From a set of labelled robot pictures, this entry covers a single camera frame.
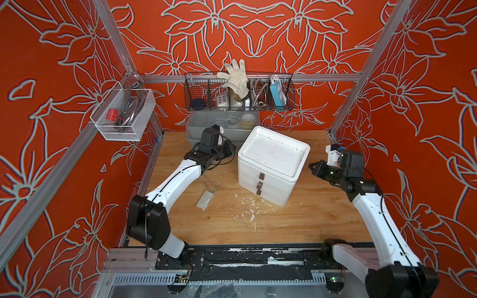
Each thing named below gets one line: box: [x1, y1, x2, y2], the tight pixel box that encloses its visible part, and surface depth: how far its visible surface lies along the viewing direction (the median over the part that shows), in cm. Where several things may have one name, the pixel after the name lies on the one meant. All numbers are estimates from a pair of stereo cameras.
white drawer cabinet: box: [237, 125, 312, 207], surface depth 80 cm
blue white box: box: [269, 79, 287, 107], surface depth 89 cm
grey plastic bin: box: [185, 109, 261, 146], surface depth 102 cm
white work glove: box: [216, 58, 251, 102], surface depth 91 cm
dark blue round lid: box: [191, 98, 206, 107], surface depth 101 cm
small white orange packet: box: [195, 189, 214, 212], surface depth 91 cm
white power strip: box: [216, 93, 230, 108], surface depth 95 cm
